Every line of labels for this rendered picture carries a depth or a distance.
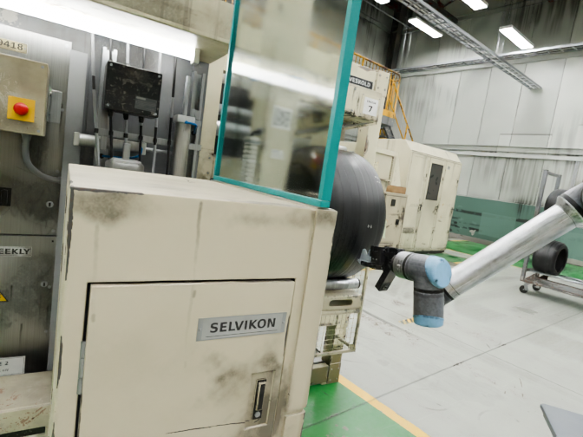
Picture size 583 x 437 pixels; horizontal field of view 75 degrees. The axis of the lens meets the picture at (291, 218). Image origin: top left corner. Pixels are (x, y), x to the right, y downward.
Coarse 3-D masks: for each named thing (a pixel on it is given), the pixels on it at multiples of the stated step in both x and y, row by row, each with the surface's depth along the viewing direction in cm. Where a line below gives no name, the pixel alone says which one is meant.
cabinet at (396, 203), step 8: (384, 192) 611; (392, 192) 624; (392, 200) 627; (400, 200) 641; (392, 208) 632; (400, 208) 645; (392, 216) 636; (400, 216) 649; (392, 224) 639; (400, 224) 653; (384, 232) 630; (392, 232) 644; (400, 232) 658; (384, 240) 634; (392, 240) 648
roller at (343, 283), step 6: (330, 282) 153; (336, 282) 154; (342, 282) 156; (348, 282) 157; (354, 282) 159; (330, 288) 153; (336, 288) 155; (342, 288) 156; (348, 288) 158; (354, 288) 160
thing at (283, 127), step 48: (240, 0) 102; (288, 0) 79; (336, 0) 64; (240, 48) 100; (288, 48) 78; (336, 48) 64; (240, 96) 98; (288, 96) 76; (336, 96) 62; (240, 144) 96; (288, 144) 75; (336, 144) 63; (288, 192) 73
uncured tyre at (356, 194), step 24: (336, 168) 140; (360, 168) 146; (336, 192) 137; (360, 192) 140; (360, 216) 139; (384, 216) 146; (336, 240) 137; (360, 240) 141; (336, 264) 143; (360, 264) 150
